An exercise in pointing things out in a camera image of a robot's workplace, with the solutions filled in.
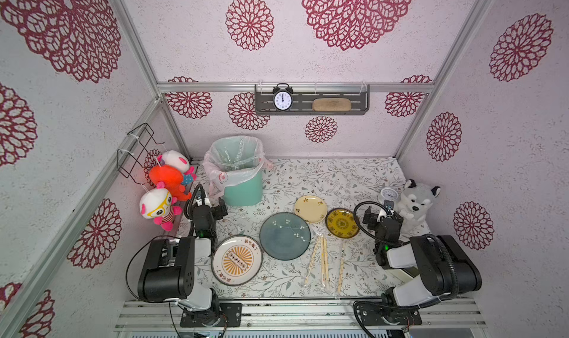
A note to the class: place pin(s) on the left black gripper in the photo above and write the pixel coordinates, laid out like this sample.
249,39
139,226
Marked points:
203,207

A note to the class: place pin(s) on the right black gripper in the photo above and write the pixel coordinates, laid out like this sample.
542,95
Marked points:
375,220

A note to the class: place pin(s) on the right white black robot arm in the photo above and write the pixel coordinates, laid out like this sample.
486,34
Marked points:
445,270

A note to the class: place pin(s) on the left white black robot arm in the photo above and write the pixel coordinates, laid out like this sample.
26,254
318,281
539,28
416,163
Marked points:
168,273

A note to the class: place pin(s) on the small white alarm clock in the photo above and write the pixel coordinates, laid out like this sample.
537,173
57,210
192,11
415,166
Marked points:
388,193

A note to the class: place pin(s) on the yellow patterned plate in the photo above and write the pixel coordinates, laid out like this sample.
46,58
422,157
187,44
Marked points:
340,222

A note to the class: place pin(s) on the grey husky plush toy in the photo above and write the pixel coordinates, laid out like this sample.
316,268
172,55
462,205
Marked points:
414,202

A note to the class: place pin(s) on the red plush toy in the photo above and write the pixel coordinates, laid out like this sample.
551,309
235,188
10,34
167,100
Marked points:
165,176

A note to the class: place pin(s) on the white plush with yellow glasses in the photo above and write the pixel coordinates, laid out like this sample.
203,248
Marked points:
159,205

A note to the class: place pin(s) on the green trash bin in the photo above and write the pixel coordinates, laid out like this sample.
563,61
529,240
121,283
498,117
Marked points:
242,182

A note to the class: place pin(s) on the pink white plush toy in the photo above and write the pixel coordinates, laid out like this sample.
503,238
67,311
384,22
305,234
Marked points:
179,162

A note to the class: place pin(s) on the white orange sunburst plate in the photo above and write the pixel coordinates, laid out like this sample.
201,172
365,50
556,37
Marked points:
237,260

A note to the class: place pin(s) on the white digital scale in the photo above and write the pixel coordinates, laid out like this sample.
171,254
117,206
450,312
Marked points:
405,274

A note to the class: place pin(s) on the cream small plate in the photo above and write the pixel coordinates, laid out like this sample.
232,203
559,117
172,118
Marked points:
311,209

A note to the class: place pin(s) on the floral table mat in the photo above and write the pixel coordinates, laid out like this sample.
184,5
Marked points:
341,183

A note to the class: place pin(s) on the dark green glass plate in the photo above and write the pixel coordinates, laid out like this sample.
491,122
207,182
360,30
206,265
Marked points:
285,236

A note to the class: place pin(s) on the wooden brush on shelf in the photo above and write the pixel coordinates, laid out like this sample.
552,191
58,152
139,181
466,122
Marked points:
331,105

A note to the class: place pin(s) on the black alarm clock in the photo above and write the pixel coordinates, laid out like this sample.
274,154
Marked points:
283,96

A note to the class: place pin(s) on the black wire wall rack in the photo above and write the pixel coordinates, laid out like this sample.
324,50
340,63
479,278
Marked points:
129,159

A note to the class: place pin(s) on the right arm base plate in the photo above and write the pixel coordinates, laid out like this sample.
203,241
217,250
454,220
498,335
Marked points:
378,314

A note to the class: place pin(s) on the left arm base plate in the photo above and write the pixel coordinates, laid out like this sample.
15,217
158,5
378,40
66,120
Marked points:
220,315

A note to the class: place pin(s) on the grey wall shelf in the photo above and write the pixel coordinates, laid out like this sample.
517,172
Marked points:
302,102

